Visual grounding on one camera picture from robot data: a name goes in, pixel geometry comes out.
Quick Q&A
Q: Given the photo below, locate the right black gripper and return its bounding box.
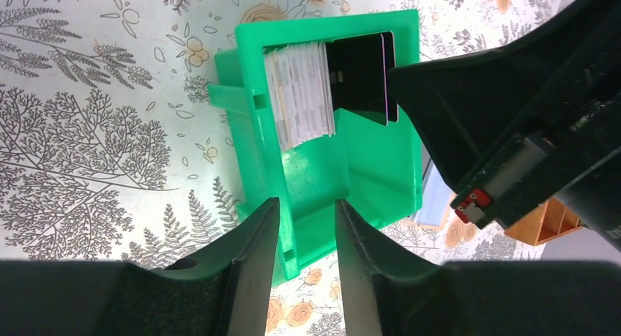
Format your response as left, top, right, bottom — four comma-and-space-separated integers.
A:
387, 0, 620, 249

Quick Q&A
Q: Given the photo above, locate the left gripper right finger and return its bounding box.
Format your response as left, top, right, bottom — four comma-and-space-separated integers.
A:
335, 199, 439, 335

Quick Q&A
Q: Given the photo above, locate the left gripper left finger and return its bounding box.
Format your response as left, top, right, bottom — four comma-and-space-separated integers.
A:
155, 198, 280, 335

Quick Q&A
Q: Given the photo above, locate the beige blue card holder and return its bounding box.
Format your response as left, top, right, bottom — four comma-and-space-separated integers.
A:
412, 161, 455, 230

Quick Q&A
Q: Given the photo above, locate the black card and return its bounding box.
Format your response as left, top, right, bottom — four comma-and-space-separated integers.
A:
326, 34, 389, 126
380, 31, 399, 124

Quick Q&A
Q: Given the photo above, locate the stack of cards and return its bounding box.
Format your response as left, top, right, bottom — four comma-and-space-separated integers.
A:
264, 42, 336, 152

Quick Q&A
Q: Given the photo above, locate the orange compartment tray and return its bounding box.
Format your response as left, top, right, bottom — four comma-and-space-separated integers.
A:
504, 198, 583, 246

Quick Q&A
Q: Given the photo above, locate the floral patterned table mat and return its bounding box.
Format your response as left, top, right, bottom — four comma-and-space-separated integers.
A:
0, 0, 595, 336

